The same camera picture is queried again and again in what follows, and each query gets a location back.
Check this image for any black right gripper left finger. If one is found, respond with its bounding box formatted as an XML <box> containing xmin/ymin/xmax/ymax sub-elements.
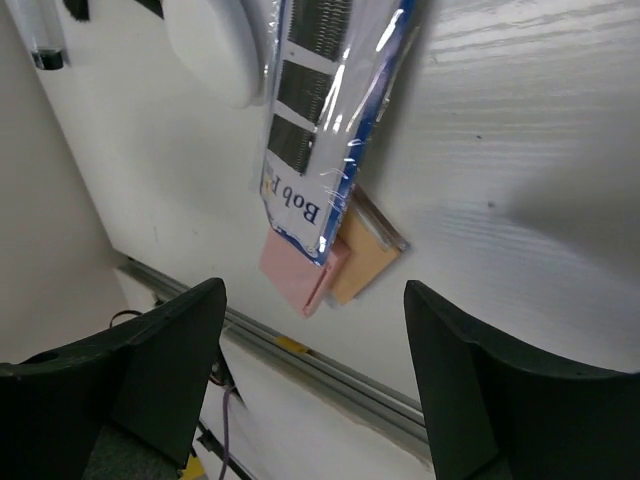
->
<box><xmin>1</xmin><ymin>278</ymin><xmax>226</xmax><ymax>479</ymax></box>

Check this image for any slim black makeup brush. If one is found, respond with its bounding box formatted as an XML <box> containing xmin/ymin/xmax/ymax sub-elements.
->
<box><xmin>8</xmin><ymin>0</ymin><xmax>65</xmax><ymax>71</ymax></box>

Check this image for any aluminium table edge rail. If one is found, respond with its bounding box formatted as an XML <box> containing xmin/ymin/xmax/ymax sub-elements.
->
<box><xmin>118</xmin><ymin>257</ymin><xmax>432</xmax><ymax>449</ymax></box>

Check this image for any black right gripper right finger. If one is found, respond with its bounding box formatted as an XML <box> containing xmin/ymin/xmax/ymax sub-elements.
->
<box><xmin>404</xmin><ymin>280</ymin><xmax>639</xmax><ymax>479</ymax></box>

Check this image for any tan blotting paper pad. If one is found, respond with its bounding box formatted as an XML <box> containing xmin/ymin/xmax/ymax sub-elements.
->
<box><xmin>331</xmin><ymin>186</ymin><xmax>410</xmax><ymax>305</ymax></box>

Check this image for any pink blotting paper pad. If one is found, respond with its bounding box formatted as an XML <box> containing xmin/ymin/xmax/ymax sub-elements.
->
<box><xmin>259</xmin><ymin>231</ymin><xmax>351</xmax><ymax>318</ymax></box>

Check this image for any bobby pin card pack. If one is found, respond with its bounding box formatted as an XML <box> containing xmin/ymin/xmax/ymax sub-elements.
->
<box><xmin>258</xmin><ymin>1</ymin><xmax>419</xmax><ymax>265</ymax></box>

